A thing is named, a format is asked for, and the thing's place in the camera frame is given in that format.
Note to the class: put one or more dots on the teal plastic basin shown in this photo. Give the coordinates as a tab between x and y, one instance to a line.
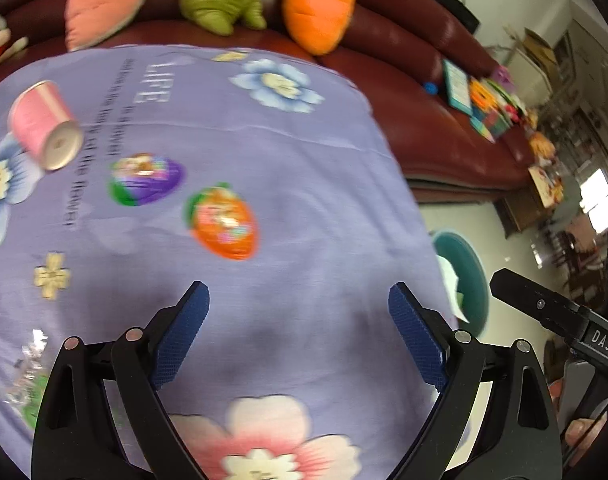
466	270

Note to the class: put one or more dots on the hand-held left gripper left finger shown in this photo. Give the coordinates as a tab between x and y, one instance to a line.
184	335

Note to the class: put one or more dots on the wooden side table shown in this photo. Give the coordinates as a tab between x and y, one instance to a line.
521	212

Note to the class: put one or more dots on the pink plush pillow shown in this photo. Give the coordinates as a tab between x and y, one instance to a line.
104	0

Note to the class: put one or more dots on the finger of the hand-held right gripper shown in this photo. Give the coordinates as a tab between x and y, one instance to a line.
534	302

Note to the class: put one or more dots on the colourful picture books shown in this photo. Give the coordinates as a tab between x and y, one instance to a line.
494	105

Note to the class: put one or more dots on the bright window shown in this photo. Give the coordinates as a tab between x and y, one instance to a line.
599	200

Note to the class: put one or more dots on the teal framed board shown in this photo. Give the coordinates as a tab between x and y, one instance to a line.
456	85

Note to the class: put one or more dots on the pink paper cup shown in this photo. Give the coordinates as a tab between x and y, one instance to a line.
39	120

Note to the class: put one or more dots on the white crumpled paper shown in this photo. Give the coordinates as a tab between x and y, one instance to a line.
451	285

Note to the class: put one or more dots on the person's right hand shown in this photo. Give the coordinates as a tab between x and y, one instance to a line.
581	432

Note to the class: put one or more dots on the books on side table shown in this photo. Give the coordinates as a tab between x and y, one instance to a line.
546	175

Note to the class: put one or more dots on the purple floral blanket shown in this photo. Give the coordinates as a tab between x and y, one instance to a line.
284	135

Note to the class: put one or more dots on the orange candy packet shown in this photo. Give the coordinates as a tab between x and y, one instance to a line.
224	222

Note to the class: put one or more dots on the purple egg toy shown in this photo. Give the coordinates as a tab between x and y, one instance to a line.
146	180

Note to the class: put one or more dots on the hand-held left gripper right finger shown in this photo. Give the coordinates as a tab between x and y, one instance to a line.
416	335

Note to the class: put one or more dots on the clear plastic wrapper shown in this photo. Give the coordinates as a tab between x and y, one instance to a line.
29	380

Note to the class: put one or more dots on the small blue ball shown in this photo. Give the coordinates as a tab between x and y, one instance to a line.
430	88

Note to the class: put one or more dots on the orange carrot plush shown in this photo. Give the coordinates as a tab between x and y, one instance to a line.
319	5

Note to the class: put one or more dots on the dark red leather sofa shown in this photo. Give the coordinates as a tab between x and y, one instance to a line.
409	75

